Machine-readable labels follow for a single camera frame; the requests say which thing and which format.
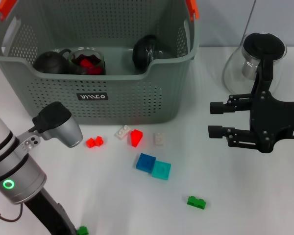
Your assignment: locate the glass carafe with black handle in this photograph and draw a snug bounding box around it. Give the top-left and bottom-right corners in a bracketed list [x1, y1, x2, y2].
[222, 31, 288, 95]

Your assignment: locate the blue flat toy brick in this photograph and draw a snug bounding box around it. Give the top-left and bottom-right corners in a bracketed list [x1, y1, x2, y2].
[136, 153, 157, 173]

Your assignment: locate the white toy brick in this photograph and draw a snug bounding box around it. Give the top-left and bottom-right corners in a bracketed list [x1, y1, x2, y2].
[115, 124, 131, 140]
[153, 132, 166, 147]

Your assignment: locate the grey perforated plastic storage basket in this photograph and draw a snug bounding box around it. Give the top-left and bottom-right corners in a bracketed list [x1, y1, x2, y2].
[0, 0, 200, 126]

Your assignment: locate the red sloped toy brick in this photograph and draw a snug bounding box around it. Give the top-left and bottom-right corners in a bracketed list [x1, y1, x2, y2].
[130, 129, 144, 147]

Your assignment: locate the dark red curved toy brick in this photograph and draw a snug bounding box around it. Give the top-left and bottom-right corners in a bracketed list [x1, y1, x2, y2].
[78, 58, 101, 74]

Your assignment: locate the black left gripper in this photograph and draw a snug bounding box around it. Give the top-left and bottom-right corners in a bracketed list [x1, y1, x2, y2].
[24, 188, 78, 235]

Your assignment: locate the orange basket handle grip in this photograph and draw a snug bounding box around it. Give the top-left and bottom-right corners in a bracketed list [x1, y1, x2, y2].
[185, 0, 200, 23]
[0, 0, 17, 20]

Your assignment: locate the dark clay teapot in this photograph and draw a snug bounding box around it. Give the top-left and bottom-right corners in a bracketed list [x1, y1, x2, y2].
[33, 48, 72, 74]

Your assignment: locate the black round object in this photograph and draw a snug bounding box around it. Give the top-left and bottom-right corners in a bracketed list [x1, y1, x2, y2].
[132, 35, 166, 72]

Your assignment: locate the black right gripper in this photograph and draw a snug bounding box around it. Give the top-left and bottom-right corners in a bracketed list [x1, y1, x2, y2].
[208, 90, 294, 154]

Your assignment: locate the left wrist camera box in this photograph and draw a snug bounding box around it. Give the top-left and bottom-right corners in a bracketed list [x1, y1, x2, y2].
[32, 101, 84, 148]

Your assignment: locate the cyan flat toy brick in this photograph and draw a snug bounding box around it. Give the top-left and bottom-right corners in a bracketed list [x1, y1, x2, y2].
[151, 160, 172, 181]

